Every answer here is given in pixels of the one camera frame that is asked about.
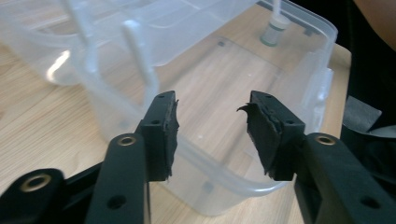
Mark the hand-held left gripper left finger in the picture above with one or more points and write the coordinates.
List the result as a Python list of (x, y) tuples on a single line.
[(155, 140)]

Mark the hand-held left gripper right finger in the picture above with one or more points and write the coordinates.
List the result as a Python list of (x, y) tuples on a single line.
[(280, 137)]

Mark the clear plastic storage box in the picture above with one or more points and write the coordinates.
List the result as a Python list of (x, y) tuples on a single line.
[(218, 77)]

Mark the small white bottle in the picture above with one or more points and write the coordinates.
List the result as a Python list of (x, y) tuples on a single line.
[(274, 31)]

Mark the grey table side bracket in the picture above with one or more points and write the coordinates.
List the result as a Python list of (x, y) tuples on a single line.
[(359, 115)]

